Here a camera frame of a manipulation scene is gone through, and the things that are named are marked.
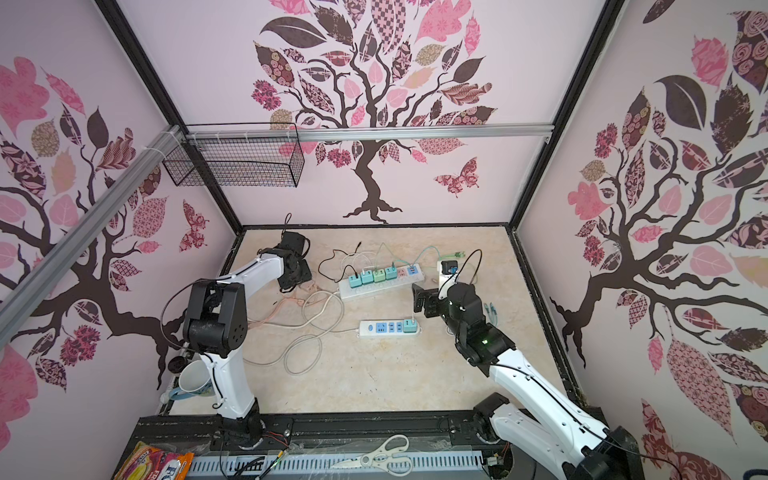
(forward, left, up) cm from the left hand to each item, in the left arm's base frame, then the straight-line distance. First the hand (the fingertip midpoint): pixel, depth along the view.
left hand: (301, 279), depth 99 cm
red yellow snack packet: (-51, +27, -1) cm, 57 cm away
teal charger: (0, -31, +3) cm, 31 cm away
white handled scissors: (-50, -29, -2) cm, 58 cm away
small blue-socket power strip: (-18, -29, -2) cm, 34 cm away
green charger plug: (0, -27, +3) cm, 27 cm away
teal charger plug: (-3, -19, +2) cm, 19 cm away
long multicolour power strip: (+3, -36, -2) cm, 36 cm away
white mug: (-34, +22, +1) cm, 40 cm away
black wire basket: (+29, +20, +29) cm, 45 cm away
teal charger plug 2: (-1, -23, +2) cm, 23 cm away
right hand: (-13, -41, +19) cm, 47 cm away
